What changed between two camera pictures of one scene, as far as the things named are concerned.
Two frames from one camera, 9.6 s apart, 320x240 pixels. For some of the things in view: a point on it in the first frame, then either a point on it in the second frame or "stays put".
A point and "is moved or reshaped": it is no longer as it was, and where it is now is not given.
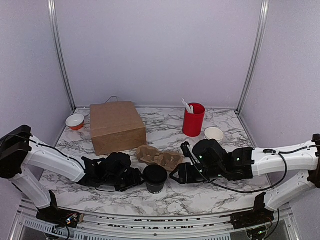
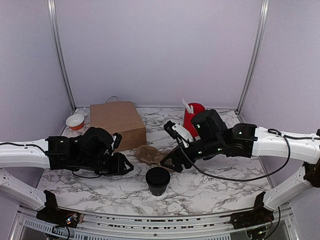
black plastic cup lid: (155, 174) is moved or reshaped
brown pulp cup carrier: (150, 154) stays put
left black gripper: (133, 180) to (123, 159)
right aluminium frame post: (264, 13) stays put
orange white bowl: (75, 121) stays put
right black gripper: (185, 175) to (174, 155)
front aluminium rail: (27, 226) stays put
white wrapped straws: (190, 110) stays put
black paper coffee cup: (155, 189) is moved or reshaped
